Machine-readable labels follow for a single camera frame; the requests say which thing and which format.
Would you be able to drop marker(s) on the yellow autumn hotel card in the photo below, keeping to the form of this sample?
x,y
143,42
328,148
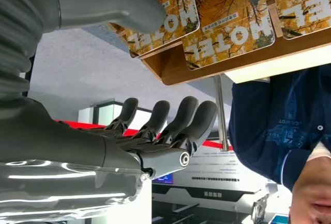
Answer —
x,y
302,6
227,20
181,16

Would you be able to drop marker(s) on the white machine with black stripe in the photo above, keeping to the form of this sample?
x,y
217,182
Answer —
x,y
219,181

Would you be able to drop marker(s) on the red floor tape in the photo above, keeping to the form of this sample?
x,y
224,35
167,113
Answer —
x,y
214,144

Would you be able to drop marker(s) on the wooden card rack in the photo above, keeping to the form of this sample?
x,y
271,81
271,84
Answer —
x,y
181,68

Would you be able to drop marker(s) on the metal stanchion pole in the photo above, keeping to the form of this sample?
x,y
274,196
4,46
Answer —
x,y
221,119

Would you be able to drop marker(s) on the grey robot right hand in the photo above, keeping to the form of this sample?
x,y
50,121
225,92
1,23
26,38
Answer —
x,y
51,154

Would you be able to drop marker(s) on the blue display panel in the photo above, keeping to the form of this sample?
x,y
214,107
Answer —
x,y
163,179

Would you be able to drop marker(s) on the seated person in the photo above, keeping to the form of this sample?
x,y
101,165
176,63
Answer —
x,y
271,119

